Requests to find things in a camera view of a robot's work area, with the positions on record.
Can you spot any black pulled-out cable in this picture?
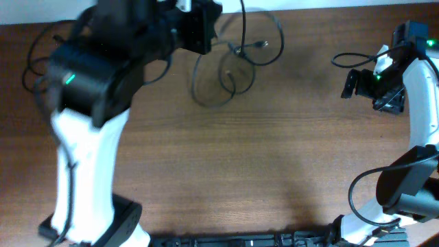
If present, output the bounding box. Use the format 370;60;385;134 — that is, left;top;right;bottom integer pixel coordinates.
21;19;78;94

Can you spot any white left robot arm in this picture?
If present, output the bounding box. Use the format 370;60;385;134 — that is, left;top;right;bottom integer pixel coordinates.
36;0;222;246

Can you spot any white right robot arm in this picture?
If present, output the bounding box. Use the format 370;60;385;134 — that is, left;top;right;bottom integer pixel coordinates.
294;21;438;246

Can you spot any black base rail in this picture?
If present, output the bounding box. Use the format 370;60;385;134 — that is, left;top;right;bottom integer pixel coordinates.
150;226;411;247

